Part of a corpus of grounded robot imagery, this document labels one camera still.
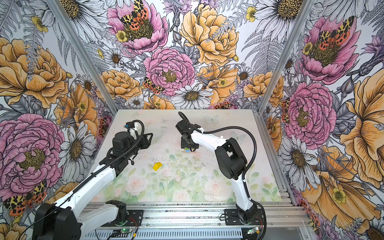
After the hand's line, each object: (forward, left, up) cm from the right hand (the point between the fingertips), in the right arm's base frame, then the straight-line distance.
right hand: (189, 149), depth 94 cm
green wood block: (-3, +2, +5) cm, 6 cm away
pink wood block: (-8, -1, +10) cm, 13 cm away
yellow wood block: (-9, +20, -4) cm, 22 cm away
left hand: (-1, +21, +14) cm, 25 cm away
